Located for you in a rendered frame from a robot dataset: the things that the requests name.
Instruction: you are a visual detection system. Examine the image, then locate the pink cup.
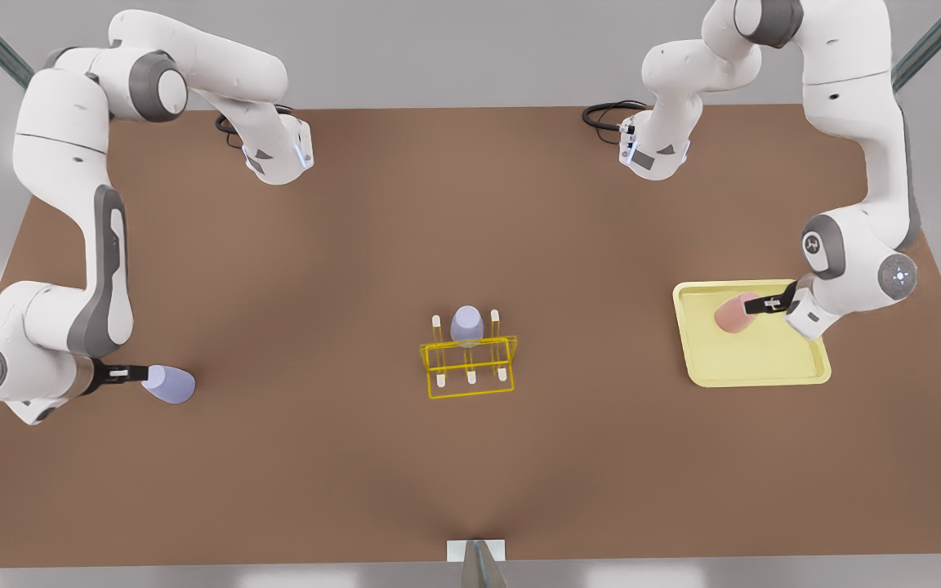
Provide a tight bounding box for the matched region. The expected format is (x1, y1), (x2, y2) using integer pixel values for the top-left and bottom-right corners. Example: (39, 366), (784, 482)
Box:
(713, 292), (763, 335)

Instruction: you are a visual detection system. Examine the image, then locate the lavender cup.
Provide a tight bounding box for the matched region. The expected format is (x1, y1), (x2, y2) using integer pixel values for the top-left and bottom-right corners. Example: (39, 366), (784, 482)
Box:
(449, 305), (486, 349)
(143, 364), (197, 406)

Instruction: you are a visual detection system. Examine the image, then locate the yellow tray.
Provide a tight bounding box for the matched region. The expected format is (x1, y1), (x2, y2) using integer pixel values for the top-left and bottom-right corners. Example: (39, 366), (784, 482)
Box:
(672, 279), (833, 389)

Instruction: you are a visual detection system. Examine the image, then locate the black cable loop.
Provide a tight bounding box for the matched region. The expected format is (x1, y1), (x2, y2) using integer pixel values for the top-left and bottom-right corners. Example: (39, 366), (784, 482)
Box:
(215, 104), (297, 151)
(582, 100), (653, 149)

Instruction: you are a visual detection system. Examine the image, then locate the yellow wire cup rack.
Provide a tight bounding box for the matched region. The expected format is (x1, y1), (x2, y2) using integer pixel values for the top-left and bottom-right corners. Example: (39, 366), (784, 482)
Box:
(418, 308), (520, 401)

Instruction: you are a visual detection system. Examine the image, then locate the silver frame post with foot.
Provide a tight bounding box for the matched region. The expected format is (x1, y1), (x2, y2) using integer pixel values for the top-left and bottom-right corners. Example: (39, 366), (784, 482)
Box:
(447, 538), (507, 588)

